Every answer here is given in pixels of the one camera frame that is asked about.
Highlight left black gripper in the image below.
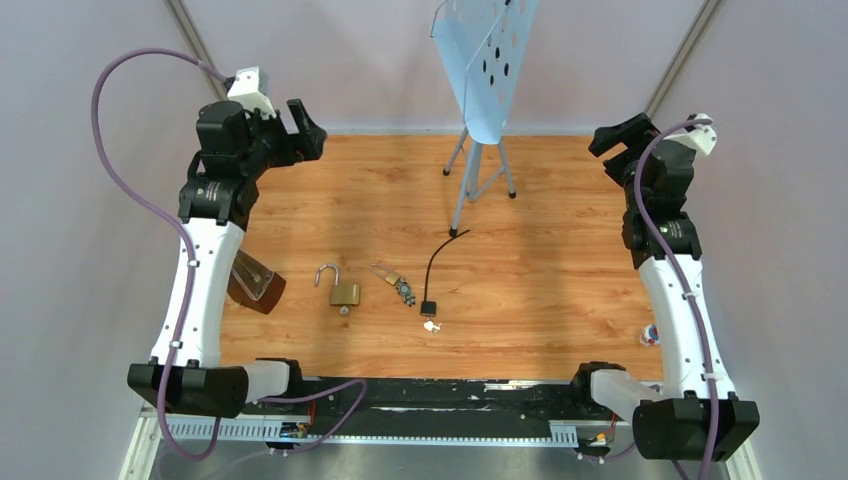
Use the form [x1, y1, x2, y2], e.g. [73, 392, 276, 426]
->
[238, 99, 325, 179]

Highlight silver cable lock keys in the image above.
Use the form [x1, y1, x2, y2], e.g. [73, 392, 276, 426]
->
[423, 320, 442, 335]

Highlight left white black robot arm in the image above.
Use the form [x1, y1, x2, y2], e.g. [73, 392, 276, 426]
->
[127, 99, 327, 418]

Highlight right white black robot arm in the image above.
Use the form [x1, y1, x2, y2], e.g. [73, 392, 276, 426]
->
[570, 113, 760, 462]

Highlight large brass padlock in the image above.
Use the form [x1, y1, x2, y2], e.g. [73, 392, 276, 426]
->
[314, 263, 361, 311]

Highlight light blue music stand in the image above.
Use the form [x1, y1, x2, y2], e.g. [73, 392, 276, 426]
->
[430, 0, 538, 238]

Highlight small colourful figurine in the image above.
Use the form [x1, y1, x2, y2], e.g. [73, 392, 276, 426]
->
[639, 324, 661, 347]

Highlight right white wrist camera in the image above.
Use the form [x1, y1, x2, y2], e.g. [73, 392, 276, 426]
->
[667, 113, 717, 159]

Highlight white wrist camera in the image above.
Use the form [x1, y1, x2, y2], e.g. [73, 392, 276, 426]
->
[667, 113, 717, 159]
[227, 66, 278, 120]

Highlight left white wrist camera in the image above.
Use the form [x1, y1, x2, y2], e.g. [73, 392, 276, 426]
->
[227, 66, 278, 120]

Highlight aluminium frame post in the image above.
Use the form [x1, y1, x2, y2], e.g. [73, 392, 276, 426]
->
[162, 0, 226, 100]

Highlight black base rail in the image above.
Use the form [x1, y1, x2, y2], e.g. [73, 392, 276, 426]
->
[343, 378, 612, 430]

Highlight white slotted cable duct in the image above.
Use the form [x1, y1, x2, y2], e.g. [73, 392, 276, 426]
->
[167, 415, 579, 448]

